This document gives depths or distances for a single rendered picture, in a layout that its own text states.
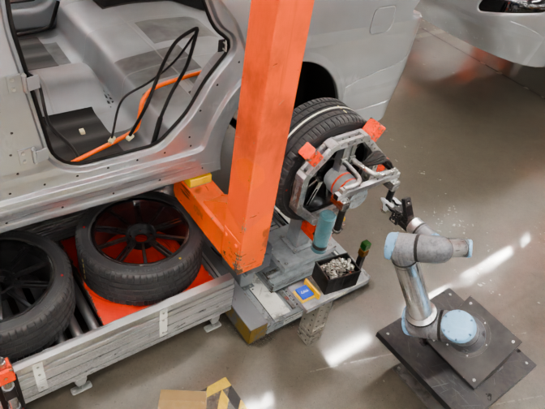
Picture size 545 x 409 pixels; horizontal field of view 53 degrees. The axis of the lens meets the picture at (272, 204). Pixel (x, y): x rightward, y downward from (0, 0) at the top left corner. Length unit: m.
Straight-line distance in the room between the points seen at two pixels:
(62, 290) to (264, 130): 1.22
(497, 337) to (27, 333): 2.20
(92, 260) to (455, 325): 1.76
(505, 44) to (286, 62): 3.17
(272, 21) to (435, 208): 2.71
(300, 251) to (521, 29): 2.67
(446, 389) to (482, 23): 3.09
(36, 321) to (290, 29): 1.64
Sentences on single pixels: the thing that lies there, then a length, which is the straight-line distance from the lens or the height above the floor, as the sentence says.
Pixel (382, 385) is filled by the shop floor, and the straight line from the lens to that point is 3.19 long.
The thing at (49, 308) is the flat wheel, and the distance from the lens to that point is 2.68.
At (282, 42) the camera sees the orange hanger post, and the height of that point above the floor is 1.75.
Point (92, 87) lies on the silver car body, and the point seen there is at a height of 0.90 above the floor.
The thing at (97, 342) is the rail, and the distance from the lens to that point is 2.74.
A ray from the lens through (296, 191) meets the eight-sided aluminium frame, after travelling 2.77.
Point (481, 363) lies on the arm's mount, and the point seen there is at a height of 0.39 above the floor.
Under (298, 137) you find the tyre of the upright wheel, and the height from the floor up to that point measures 1.10.
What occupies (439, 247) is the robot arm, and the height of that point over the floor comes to 1.11.
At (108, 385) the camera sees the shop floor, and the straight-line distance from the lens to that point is 3.01.
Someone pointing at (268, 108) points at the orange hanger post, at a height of 1.48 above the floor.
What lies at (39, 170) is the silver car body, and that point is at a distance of 2.54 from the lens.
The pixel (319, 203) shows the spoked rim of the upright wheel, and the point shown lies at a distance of 3.10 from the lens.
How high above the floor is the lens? 2.59
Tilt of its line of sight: 41 degrees down
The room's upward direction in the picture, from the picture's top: 11 degrees clockwise
